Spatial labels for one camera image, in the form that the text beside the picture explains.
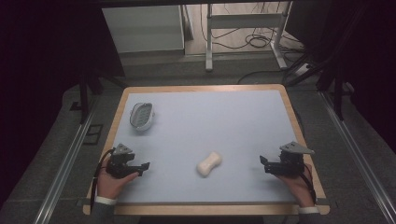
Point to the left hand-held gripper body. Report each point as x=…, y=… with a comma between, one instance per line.
x=120, y=163

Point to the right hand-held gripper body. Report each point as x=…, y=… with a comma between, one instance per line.
x=291, y=161

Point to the white grey soap dish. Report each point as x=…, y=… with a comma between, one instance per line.
x=142, y=115

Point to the person's left hand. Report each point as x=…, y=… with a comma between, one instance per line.
x=112, y=185

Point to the person's right hand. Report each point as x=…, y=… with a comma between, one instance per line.
x=297, y=188

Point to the black floor plate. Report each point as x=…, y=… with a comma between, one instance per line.
x=93, y=134

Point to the light blue table mat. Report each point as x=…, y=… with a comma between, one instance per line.
x=211, y=124

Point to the black metal stand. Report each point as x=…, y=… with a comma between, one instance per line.
x=83, y=96

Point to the black tripod stand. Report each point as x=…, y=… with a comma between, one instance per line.
x=337, y=90

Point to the white power strip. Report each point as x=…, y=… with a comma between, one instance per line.
x=302, y=69

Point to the dark curtain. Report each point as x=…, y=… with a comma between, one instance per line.
x=376, y=62
x=37, y=62

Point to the white cabinet panel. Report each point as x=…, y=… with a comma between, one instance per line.
x=143, y=28

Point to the silver metal rail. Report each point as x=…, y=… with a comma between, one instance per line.
x=65, y=168
x=358, y=155

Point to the white desk frame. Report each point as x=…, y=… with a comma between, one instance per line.
x=243, y=21

